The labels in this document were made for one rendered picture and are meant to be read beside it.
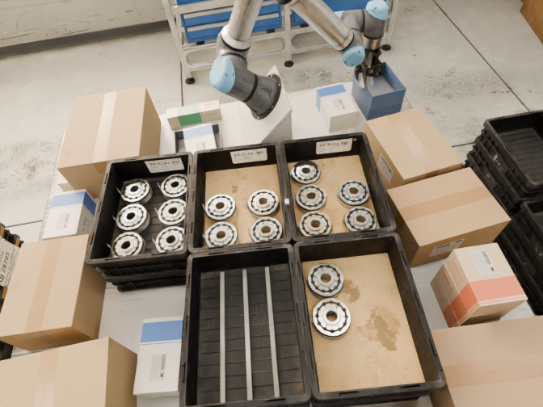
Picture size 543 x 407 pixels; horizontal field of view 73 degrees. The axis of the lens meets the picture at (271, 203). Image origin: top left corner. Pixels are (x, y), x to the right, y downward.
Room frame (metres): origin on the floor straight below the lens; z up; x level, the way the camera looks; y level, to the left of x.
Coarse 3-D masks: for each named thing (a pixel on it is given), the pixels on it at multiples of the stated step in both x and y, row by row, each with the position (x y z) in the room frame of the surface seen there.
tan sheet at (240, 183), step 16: (208, 176) 0.87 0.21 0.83; (224, 176) 0.86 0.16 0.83; (240, 176) 0.85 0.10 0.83; (256, 176) 0.84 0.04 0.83; (272, 176) 0.83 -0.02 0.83; (208, 192) 0.79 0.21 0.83; (224, 192) 0.78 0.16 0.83; (240, 192) 0.77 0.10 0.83; (240, 208) 0.71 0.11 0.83; (208, 224) 0.66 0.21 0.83; (240, 224) 0.64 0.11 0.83; (240, 240) 0.58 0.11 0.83
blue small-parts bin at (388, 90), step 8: (384, 64) 1.38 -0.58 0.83; (384, 72) 1.37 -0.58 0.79; (392, 72) 1.31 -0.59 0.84; (352, 80) 1.35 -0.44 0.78; (376, 80) 1.35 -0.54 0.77; (384, 80) 1.34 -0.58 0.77; (392, 80) 1.29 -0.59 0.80; (368, 88) 1.30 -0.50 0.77; (376, 88) 1.29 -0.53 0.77; (384, 88) 1.28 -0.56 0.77; (392, 88) 1.28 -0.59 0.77; (400, 88) 1.22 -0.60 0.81; (368, 96) 1.19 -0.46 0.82; (376, 96) 1.17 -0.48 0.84; (384, 96) 1.17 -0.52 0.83; (392, 96) 1.18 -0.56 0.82; (400, 96) 1.18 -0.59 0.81; (368, 104) 1.18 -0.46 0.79; (376, 104) 1.17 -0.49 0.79; (384, 104) 1.17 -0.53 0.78; (392, 104) 1.18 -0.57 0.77
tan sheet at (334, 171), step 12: (348, 156) 0.87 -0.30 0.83; (288, 168) 0.85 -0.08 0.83; (324, 168) 0.83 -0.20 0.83; (336, 168) 0.82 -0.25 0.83; (348, 168) 0.82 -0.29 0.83; (360, 168) 0.81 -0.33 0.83; (324, 180) 0.78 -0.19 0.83; (336, 180) 0.77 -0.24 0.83; (360, 180) 0.76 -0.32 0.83; (336, 192) 0.72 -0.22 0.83; (336, 204) 0.67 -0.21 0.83; (372, 204) 0.65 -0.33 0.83; (300, 216) 0.64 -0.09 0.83; (336, 216) 0.62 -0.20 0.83; (336, 228) 0.58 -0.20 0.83
